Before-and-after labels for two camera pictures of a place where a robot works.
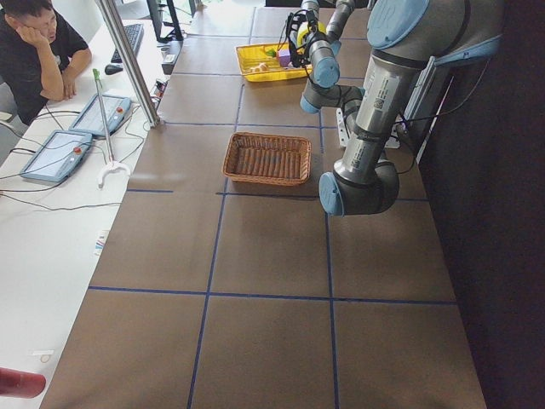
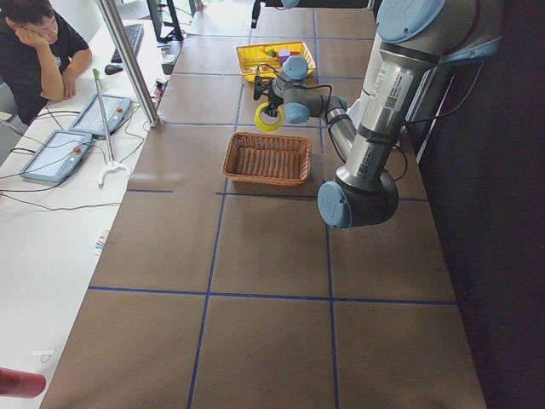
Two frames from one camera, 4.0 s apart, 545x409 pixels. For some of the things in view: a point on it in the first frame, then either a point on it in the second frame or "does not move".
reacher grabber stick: x=112 y=165 does not move
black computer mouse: x=111 y=69 does not move
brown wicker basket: x=269 y=158 does not move
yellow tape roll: x=320 y=27 -> x=264 y=126
